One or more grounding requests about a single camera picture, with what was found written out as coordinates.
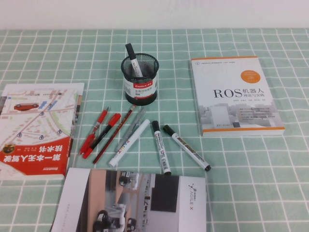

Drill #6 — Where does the short gold-label black-cap marker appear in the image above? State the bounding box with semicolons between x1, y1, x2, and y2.
125;43;145;78

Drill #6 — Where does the grey translucent pen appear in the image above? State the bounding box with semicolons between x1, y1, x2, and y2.
116;107;147;153

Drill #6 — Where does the black mesh pen holder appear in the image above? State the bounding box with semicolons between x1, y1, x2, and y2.
121;53;160;106

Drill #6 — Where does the red ballpoint pen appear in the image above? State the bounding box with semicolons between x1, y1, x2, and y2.
80;106;110;155

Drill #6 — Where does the black pen with red cap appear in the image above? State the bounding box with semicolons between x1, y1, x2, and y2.
82;113;122;160

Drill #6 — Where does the barcode-label black-cap whiteboard marker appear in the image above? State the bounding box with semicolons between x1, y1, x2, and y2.
151;120;172;175

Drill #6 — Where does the white paint marker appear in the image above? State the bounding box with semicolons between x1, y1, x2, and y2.
108;119;151;168

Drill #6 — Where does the red and black pencil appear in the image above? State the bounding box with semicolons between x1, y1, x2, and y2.
93;104;135;165

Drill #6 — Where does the long gold-label black-cap marker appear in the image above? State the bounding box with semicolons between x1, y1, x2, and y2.
163;124;212;173

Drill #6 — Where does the white ROS robotics book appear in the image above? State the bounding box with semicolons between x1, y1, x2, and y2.
190;56;285;137

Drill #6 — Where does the AgileX brochure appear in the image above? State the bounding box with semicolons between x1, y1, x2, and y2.
50;167;208;232

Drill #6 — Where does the green checked tablecloth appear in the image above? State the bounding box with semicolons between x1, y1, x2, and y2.
0;29;309;232

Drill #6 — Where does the red map-cover car book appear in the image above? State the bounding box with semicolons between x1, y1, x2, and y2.
0;83;85;181

